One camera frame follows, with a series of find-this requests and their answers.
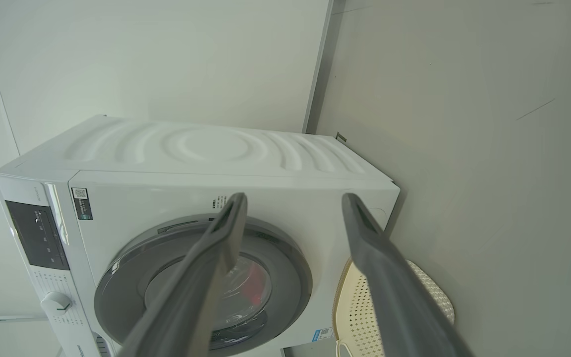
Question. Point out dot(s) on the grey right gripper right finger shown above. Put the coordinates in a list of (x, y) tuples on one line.
[(394, 307)]

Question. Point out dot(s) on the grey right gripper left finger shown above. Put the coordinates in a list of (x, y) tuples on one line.
[(186, 297)]

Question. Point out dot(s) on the washing machine glass door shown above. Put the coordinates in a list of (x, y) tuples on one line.
[(122, 292)]

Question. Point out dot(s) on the red jersey with white stripes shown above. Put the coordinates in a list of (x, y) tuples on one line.
[(256, 283)]

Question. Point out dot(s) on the cream perforated laundry basket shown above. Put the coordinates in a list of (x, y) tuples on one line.
[(355, 317)]

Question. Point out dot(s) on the white front-load washing machine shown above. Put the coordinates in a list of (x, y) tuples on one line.
[(166, 158)]

